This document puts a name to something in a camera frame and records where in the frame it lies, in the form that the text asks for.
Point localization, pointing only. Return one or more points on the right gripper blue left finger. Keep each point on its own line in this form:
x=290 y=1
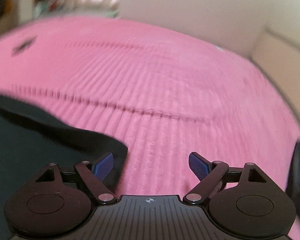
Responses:
x=100 y=167

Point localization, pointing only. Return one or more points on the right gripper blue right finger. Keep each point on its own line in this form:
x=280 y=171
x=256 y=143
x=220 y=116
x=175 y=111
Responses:
x=201 y=167

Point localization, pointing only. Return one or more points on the dark green long-sleeve shirt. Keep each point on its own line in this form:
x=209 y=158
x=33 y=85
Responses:
x=30 y=138

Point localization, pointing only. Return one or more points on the pink ribbed bed blanket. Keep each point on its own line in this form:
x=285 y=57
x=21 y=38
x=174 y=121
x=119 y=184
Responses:
x=164 y=95

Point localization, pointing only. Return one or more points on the black smartphone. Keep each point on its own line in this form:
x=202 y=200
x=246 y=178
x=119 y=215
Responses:
x=20 y=48

